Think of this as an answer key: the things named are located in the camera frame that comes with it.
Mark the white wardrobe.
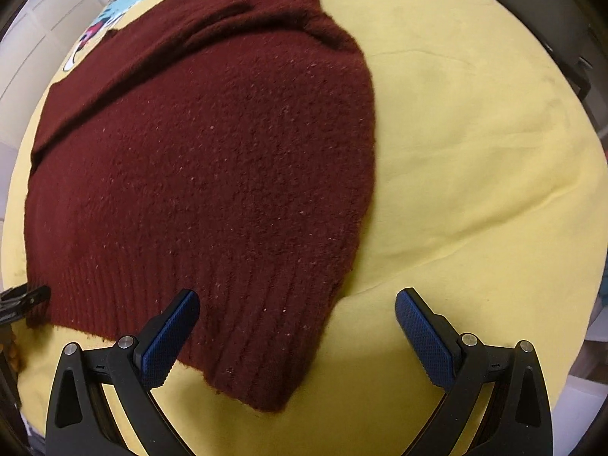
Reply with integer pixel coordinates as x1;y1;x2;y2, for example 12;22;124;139
0;0;129;124

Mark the dark red knitted sweater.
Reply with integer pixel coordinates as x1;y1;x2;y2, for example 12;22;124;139
24;0;378;413

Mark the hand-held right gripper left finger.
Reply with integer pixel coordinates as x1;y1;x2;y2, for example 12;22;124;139
45;289;201;456

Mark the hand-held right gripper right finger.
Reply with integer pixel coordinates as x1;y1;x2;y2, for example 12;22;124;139
395;288;554;456

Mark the yellow dinosaur printed bed sheet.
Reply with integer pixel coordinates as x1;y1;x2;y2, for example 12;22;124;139
0;0;608;456

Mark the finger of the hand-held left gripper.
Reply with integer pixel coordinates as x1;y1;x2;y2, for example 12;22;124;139
0;285;51;326

